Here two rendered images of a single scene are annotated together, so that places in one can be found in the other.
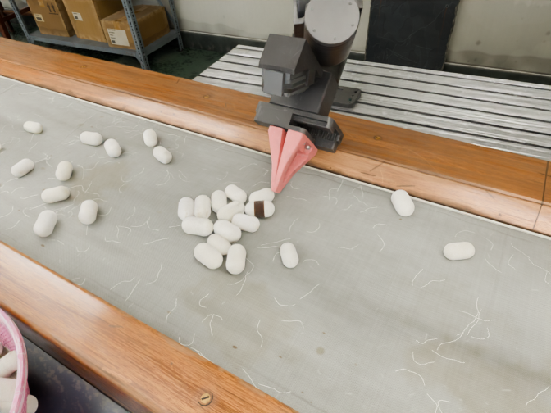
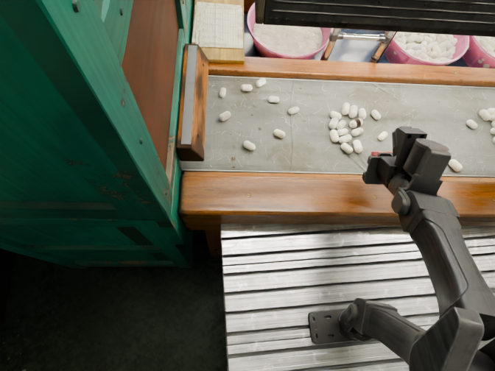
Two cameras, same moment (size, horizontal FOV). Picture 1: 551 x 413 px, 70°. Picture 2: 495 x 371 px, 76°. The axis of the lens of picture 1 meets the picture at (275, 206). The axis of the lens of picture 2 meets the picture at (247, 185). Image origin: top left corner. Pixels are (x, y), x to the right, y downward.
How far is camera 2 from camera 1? 1.00 m
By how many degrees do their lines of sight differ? 64
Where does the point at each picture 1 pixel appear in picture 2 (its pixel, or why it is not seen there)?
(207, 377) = (459, 76)
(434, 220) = not seen: hidden behind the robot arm
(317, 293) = (452, 118)
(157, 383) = (468, 71)
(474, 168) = (443, 193)
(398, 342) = (422, 112)
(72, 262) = not seen: outside the picture
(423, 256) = not seen: hidden behind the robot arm
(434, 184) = (451, 179)
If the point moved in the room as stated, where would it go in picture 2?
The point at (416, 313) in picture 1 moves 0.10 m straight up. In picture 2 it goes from (423, 124) to (446, 102)
